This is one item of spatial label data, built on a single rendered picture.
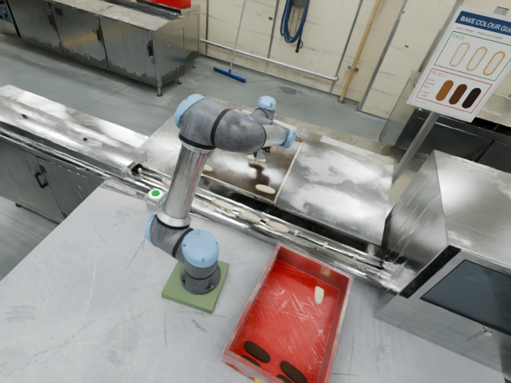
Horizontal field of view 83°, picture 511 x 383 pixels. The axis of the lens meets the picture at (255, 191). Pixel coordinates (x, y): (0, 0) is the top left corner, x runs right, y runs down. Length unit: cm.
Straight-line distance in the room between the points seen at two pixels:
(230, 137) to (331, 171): 91
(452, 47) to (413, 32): 266
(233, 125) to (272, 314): 71
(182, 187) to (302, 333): 67
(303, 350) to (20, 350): 89
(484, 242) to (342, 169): 82
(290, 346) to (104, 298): 67
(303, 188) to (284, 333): 69
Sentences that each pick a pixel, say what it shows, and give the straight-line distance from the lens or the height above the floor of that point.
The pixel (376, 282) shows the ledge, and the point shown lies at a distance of 134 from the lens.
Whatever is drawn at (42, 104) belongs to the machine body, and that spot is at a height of 82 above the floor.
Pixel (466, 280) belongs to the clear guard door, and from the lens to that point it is 108.
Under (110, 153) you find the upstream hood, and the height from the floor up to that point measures 92.
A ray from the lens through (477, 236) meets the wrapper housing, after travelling 105.
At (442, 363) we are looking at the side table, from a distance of 137.
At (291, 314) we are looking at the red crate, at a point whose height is 82.
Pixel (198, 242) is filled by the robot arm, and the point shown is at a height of 109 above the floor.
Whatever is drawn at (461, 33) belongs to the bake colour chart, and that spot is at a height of 163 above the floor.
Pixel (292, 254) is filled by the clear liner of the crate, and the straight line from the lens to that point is 121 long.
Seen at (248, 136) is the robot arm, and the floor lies 143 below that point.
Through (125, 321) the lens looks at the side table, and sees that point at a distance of 116.
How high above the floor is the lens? 186
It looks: 43 degrees down
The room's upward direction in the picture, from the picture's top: 12 degrees clockwise
